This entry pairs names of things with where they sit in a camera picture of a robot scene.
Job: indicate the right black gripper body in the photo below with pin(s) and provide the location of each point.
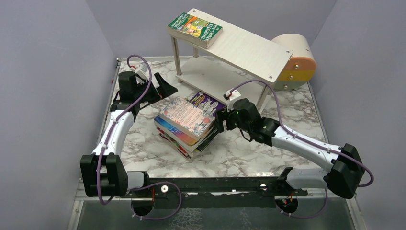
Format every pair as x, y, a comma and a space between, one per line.
222, 120

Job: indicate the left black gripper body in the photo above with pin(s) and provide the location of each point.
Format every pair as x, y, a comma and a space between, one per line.
152, 90

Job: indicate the pink floral book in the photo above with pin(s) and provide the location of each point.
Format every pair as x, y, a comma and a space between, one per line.
187, 117

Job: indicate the purple cartoon book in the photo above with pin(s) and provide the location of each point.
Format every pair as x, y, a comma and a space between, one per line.
206, 103

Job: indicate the blue orange sunset book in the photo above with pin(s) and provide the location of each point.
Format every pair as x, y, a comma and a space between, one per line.
187, 142

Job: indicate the white two-tier shelf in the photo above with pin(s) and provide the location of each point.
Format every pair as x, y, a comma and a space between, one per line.
250, 53

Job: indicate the green 104-storey treehouse book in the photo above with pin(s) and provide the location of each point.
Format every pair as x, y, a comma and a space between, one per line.
194, 30

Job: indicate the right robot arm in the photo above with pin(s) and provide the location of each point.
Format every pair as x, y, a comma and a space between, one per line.
339, 168

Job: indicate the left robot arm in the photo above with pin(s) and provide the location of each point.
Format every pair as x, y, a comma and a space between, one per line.
103, 172

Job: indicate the red bottom books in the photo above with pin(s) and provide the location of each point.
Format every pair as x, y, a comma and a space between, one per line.
189, 152

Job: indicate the round wooden drawer box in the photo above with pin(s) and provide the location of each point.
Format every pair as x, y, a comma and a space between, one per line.
301, 66

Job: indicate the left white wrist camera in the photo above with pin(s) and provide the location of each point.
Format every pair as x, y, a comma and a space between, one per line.
143, 72

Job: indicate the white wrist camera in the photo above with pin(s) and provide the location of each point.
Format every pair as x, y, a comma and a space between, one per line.
231, 96
143, 72

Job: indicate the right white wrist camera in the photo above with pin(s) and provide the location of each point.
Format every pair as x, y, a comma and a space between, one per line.
231, 96

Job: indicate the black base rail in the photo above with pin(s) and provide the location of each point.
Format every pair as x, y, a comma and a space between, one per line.
220, 192

